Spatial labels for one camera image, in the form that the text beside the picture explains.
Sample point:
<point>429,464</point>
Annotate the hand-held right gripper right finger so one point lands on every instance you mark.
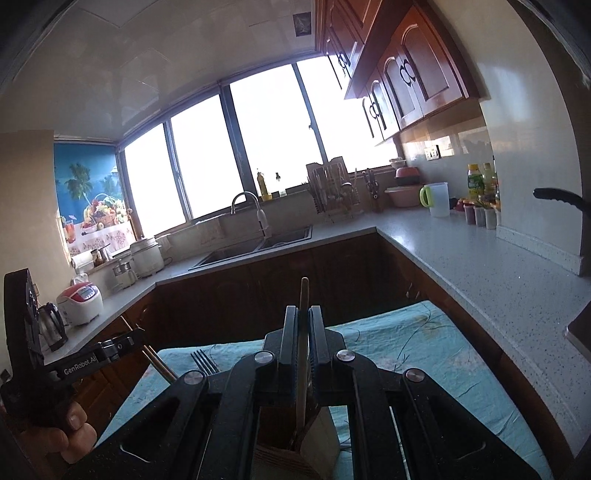
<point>317,350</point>

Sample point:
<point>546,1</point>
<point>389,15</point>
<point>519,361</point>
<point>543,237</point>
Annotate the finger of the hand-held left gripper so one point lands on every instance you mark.
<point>92,357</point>

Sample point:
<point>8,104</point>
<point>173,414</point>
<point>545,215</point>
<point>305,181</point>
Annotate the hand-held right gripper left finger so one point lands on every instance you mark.
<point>291,350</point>

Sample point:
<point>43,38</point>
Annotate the wooden chopstick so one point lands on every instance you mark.
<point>157,367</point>
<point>304,295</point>
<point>162,363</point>

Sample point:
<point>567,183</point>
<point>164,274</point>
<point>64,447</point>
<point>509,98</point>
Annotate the metal fork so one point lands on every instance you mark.
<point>205,362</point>

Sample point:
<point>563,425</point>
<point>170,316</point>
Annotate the brown wooden utensil holder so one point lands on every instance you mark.
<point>318,443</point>

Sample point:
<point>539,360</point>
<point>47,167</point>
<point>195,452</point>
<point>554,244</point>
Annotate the person's left hand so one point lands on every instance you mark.
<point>69,443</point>

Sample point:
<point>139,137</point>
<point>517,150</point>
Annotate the steel electric kettle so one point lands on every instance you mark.
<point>51,327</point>

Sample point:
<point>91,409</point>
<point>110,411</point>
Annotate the white and pink rice cooker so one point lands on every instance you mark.
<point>81,304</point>

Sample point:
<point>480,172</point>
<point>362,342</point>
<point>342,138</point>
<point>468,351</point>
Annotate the teal floral tablecloth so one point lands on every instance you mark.
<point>392,341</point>

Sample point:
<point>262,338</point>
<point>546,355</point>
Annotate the paper towel roll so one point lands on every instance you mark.
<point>82,261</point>

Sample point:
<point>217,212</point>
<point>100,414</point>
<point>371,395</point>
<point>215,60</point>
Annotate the steel kitchen sink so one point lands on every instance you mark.
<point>249,249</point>

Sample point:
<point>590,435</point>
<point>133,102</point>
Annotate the white slow cooker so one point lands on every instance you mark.
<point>147,258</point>

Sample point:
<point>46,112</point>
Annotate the chrome kitchen faucet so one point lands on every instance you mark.
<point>263,219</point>

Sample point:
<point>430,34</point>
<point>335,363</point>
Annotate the dish drying rack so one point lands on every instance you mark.
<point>332,189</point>

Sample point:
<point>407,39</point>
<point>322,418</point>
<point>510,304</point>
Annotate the small clear bottle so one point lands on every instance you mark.
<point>280,187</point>

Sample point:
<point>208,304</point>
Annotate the yellow dish soap bottle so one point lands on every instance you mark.
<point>264,187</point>

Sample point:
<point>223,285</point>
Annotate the grey speckled countertop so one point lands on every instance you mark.
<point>461,263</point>

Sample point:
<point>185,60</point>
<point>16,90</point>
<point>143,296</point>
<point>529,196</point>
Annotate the knife block with scissors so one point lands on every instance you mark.
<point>373,189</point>

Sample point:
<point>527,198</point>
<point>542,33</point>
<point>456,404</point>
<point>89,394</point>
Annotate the stacked pink bowls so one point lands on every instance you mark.
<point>406,184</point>

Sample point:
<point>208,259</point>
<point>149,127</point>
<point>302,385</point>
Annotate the row of spice jars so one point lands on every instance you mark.
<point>482,216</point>

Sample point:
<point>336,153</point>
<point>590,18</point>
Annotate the large kitchen window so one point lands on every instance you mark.
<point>207,152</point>

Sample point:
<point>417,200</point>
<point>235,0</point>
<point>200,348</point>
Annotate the green label drink bottle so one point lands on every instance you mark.
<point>475,182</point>

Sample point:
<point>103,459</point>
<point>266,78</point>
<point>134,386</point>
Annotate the yellow cooking oil bottle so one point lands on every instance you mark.
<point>489,184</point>

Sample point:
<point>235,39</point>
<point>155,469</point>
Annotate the black wok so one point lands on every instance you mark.
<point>558,196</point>

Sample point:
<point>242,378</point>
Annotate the red wooden upper cabinets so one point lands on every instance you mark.
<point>415,69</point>

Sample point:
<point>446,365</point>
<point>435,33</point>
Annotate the tropical fruit wall poster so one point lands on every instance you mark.
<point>87,198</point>

